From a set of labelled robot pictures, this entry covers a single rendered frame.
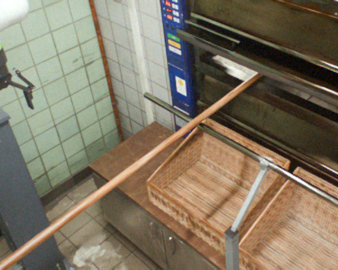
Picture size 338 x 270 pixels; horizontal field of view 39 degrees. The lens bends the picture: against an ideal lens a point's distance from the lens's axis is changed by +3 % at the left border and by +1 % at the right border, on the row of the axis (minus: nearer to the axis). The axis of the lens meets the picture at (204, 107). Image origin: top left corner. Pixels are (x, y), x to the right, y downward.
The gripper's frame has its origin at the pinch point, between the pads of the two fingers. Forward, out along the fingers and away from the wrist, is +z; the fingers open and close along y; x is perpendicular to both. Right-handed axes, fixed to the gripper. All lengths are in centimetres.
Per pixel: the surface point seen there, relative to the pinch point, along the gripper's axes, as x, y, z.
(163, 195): 11, -50, 76
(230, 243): 64, -41, 55
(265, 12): 31, -101, -11
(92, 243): -46, -32, 147
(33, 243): 30.8, 16.3, 27.3
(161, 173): -1, -60, 76
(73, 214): 30.2, 1.7, 27.1
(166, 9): -27, -95, 4
